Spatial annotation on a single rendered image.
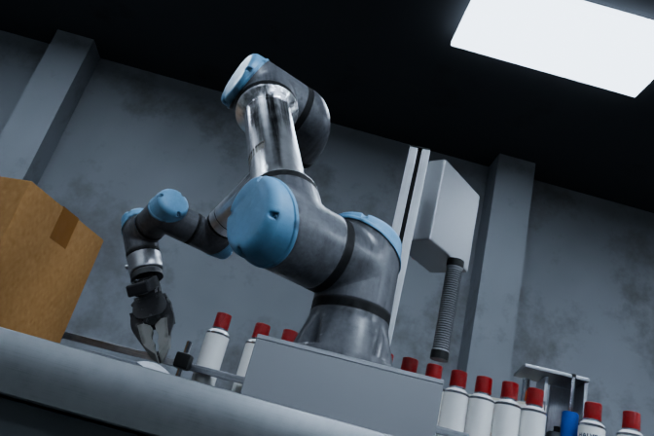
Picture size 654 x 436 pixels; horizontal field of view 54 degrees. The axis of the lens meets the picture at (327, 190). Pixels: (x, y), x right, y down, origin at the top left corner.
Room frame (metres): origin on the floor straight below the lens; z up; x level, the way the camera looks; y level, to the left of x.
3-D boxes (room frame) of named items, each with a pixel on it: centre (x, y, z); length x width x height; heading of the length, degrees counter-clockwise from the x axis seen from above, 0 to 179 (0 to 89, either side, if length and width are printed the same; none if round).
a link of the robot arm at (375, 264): (0.92, -0.07, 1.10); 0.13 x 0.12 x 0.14; 121
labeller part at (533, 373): (1.41, -0.59, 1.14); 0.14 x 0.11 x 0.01; 81
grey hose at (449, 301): (1.25, -0.30, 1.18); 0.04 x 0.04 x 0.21
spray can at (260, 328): (1.41, 0.06, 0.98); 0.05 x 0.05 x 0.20
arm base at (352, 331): (0.92, -0.08, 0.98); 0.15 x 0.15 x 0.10
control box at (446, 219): (1.27, -0.25, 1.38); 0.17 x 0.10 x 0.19; 136
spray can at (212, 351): (1.42, 0.14, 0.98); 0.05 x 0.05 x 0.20
